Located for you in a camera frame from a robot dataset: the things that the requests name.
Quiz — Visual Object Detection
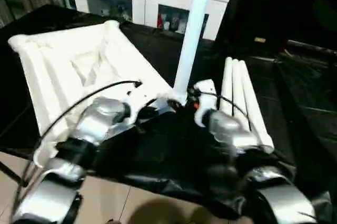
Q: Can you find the white plastic table leg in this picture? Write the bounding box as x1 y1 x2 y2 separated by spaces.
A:
172 0 214 107
231 59 247 119
238 60 275 154
220 57 234 116

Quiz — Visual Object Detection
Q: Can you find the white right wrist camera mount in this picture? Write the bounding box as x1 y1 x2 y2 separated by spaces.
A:
193 79 220 128

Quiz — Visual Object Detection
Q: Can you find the black metal table leg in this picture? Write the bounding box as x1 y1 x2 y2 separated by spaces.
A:
0 159 30 188

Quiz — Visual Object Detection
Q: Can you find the black plastic mat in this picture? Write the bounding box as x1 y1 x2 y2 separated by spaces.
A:
0 4 337 221

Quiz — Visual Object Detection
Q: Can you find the white plastic table top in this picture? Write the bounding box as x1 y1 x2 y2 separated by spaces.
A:
7 20 185 168

